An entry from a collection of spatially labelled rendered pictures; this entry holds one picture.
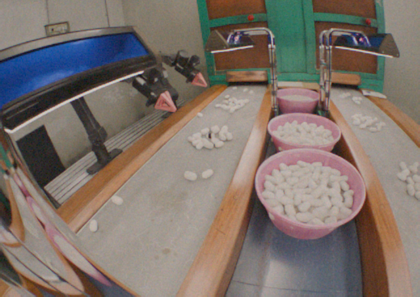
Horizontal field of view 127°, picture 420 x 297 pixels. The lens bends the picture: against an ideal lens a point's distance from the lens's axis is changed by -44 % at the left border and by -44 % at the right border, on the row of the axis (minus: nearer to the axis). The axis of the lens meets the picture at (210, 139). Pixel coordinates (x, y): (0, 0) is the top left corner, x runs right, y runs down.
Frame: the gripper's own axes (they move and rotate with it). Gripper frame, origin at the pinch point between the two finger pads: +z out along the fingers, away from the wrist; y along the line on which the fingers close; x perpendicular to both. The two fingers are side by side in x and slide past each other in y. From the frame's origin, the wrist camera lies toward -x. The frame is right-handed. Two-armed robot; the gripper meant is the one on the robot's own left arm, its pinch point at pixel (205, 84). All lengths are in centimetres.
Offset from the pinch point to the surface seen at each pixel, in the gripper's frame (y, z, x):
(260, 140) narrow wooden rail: -42, 32, -15
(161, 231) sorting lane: -78, 23, -4
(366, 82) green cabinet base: 43, 83, -64
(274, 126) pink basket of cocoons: -26.0, 36.3, -15.9
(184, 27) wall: 131, -91, 8
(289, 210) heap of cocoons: -66, 41, -20
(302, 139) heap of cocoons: -34, 45, -22
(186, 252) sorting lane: -80, 28, -9
